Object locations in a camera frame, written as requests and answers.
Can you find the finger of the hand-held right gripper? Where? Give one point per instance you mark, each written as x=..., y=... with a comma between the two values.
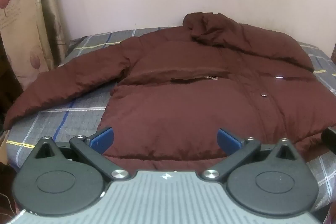
x=329, y=140

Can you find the beige floral curtain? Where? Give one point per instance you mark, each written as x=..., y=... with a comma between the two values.
x=29, y=24

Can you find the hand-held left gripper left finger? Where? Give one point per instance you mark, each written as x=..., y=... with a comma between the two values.
x=103, y=140

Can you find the brown puffer jacket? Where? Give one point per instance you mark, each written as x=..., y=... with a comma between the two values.
x=183, y=87

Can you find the grey plaid bed sheet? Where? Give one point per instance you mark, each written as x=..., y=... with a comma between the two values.
x=55, y=121

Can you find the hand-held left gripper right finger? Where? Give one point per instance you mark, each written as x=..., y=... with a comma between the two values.
x=227, y=140

